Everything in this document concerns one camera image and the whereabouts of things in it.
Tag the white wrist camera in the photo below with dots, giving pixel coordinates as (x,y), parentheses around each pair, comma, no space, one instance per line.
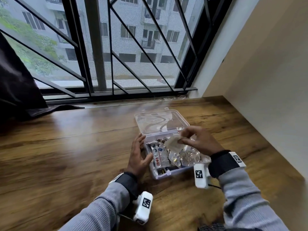
(201,176)
(143,209)

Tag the person's right hand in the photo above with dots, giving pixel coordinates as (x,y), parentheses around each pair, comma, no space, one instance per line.
(204,141)

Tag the grey window sash bar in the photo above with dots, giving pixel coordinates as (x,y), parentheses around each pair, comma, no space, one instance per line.
(97,45)

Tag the black metal window grille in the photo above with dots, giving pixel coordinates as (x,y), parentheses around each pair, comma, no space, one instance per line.
(44,21)

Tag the plain white sachet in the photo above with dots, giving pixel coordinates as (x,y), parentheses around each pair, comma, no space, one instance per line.
(174,144)

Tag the grey apartment building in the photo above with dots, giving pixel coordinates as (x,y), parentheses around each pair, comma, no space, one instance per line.
(130,45)

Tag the person's left hand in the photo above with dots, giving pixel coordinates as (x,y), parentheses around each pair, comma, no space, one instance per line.
(138,158)

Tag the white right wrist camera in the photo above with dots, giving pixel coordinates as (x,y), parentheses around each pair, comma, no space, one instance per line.
(201,176)

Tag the person's right forearm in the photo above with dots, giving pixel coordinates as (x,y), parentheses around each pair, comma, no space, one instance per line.
(247,202)

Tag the dark curtain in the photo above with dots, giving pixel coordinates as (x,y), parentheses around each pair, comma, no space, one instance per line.
(16,88)

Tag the green tree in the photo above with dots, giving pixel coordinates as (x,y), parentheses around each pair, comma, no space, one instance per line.
(33,45)

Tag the clear plastic medicine box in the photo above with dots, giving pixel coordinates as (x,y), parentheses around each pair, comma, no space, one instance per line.
(156,120)

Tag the black window frame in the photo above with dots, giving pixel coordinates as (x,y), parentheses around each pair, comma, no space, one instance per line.
(77,45)

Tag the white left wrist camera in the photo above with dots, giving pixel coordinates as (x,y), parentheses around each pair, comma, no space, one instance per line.
(143,209)

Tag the person's left forearm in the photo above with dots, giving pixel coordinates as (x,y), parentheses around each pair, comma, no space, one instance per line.
(101,209)

